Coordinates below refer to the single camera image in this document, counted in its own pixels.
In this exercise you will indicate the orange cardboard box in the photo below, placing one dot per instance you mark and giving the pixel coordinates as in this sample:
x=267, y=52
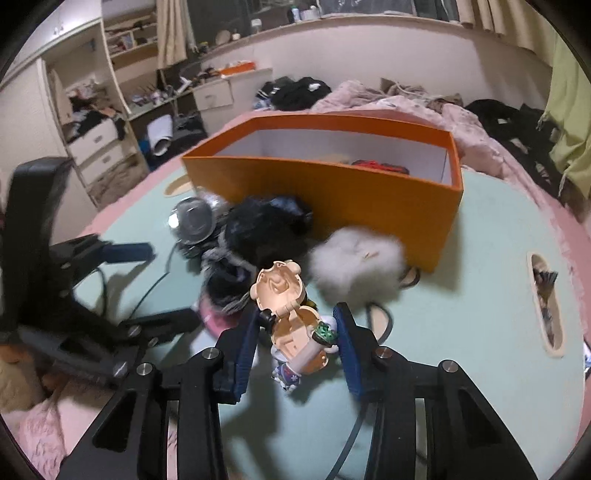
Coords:
x=360, y=203

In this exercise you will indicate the white rolled item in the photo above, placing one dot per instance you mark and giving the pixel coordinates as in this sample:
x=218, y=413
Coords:
x=159, y=134

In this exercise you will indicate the cream curtain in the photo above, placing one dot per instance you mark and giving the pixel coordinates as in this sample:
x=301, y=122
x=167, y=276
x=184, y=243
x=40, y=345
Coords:
x=498, y=21

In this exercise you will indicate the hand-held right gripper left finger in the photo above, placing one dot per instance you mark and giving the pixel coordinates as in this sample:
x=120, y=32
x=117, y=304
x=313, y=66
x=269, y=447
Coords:
x=244, y=364

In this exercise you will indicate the small round mirror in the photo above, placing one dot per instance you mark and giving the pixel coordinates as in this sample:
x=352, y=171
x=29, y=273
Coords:
x=224, y=37

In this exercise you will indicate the beige curtain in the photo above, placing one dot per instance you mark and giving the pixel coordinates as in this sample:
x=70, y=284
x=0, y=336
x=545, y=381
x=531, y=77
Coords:
x=173, y=32

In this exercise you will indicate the light green hanging garment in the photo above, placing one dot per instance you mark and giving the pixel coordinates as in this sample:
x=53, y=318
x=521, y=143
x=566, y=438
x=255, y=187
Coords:
x=570, y=106

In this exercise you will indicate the white shelf unit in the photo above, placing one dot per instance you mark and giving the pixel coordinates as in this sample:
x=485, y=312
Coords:
x=129, y=41

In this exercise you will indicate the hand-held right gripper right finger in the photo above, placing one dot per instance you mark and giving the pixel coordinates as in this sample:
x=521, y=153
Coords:
x=348, y=355

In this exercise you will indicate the black pouch with red print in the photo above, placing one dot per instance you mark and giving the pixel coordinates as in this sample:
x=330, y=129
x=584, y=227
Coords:
x=378, y=166

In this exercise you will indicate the tan plush toy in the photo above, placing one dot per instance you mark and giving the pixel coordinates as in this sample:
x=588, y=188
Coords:
x=18, y=378

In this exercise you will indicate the orange tray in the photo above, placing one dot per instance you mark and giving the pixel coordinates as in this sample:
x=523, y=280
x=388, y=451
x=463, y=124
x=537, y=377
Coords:
x=235, y=68

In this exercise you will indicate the crumpled wrappers in slot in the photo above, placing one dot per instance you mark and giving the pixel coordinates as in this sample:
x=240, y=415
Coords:
x=547, y=295

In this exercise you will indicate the white drawer cabinet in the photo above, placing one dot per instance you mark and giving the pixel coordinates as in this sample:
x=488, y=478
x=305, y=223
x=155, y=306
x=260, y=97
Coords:
x=101, y=157

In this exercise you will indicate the black lace trimmed garment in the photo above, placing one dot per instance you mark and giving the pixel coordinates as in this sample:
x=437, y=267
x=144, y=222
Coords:
x=263, y=230

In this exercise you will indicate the white fluffy pompom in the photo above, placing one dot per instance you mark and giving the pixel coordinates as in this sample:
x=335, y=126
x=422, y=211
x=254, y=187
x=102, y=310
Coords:
x=355, y=267

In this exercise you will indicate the peach cartoon figurine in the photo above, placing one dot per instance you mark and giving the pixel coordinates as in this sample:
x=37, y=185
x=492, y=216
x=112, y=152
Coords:
x=277, y=286

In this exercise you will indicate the black and white clothes pile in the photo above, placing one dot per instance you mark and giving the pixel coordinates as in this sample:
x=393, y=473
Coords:
x=295, y=94

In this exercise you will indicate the mint cartoon print desktop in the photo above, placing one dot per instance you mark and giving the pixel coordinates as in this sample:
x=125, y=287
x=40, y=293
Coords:
x=471, y=332

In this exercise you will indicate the white bottle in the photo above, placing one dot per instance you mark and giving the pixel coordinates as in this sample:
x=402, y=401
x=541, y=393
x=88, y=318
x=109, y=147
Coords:
x=294, y=14

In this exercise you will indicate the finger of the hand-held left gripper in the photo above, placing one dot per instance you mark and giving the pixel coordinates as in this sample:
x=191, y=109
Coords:
x=166, y=325
x=129, y=252

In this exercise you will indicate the white cup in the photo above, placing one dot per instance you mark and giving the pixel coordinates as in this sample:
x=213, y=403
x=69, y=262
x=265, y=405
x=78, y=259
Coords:
x=256, y=26

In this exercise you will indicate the beige knitted sweater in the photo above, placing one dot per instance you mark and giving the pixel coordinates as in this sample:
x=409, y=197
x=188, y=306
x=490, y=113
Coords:
x=415, y=92

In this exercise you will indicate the white nightstand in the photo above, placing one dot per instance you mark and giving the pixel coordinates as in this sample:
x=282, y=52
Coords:
x=221, y=92

